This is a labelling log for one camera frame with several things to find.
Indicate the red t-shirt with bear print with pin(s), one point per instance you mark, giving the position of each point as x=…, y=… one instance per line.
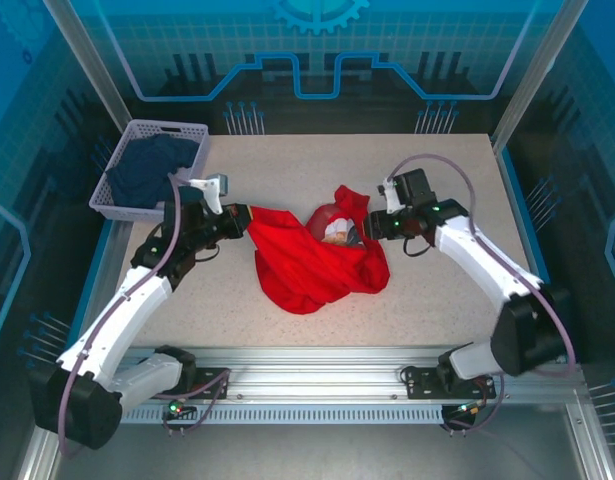
x=307, y=270

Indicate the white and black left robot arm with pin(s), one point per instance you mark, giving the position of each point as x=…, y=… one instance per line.
x=122, y=320

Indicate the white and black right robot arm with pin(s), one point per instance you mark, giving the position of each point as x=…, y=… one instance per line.
x=487, y=265

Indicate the navy blue garment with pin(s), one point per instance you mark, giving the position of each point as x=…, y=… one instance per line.
x=142, y=170

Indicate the lavender plastic basket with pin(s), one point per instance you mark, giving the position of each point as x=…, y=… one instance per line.
x=192, y=145

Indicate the blue table edge strip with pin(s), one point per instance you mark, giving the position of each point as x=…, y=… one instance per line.
x=522, y=220

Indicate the small green-lit circuit board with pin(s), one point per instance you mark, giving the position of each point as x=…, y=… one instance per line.
x=469, y=409
x=179, y=409

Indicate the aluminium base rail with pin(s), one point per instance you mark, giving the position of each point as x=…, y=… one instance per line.
x=312, y=370

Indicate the aluminium frame post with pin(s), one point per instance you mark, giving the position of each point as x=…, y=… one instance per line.
x=87, y=65
x=537, y=70

